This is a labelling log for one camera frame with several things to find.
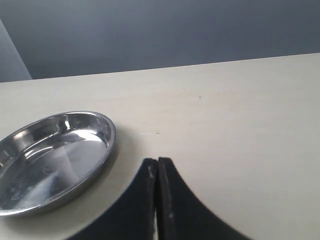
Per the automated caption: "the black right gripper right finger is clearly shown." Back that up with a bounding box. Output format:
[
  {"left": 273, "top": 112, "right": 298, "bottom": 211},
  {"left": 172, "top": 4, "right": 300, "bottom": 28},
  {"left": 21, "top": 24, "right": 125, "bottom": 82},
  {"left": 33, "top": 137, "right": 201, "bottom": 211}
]
[{"left": 156, "top": 157, "right": 248, "bottom": 240}]

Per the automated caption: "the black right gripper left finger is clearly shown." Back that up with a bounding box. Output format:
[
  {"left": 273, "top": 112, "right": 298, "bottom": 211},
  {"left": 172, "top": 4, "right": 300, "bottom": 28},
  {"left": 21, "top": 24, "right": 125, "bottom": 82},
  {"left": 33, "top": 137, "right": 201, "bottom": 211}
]
[{"left": 69, "top": 158, "right": 157, "bottom": 240}]

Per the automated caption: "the round stainless steel plate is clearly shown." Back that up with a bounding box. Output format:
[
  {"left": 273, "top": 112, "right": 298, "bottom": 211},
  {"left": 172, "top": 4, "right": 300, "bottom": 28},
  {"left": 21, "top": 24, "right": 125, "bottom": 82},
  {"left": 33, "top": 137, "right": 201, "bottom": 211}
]
[{"left": 0, "top": 111, "right": 117, "bottom": 217}]

